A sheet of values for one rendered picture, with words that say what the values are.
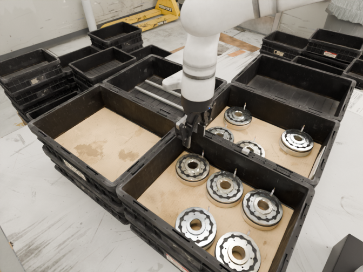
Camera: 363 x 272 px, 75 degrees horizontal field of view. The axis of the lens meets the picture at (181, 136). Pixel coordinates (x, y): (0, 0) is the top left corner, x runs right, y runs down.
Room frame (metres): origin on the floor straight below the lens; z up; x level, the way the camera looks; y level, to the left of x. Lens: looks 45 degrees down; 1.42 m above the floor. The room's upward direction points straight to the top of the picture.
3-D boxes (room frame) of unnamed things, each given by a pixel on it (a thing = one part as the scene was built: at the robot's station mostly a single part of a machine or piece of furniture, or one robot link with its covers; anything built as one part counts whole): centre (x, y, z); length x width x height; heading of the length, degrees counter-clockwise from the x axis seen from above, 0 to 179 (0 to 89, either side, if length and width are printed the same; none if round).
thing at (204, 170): (0.43, -0.03, 0.86); 0.10 x 0.10 x 0.01
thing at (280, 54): (2.25, -1.02, 0.31); 0.40 x 0.30 x 0.34; 48
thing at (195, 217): (0.25, -0.04, 0.86); 0.05 x 0.05 x 0.01
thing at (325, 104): (0.80, -0.44, 0.87); 0.40 x 0.30 x 0.11; 54
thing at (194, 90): (0.46, -0.02, 1.15); 0.11 x 0.09 x 0.06; 48
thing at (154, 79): (0.79, 0.06, 0.87); 0.40 x 0.30 x 0.11; 54
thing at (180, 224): (0.25, -0.04, 0.86); 0.10 x 0.10 x 0.01
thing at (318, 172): (0.55, -0.26, 0.92); 0.40 x 0.30 x 0.02; 54
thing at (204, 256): (0.31, -0.08, 0.92); 0.40 x 0.30 x 0.02; 54
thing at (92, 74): (1.61, 0.58, 0.37); 0.40 x 0.30 x 0.45; 137
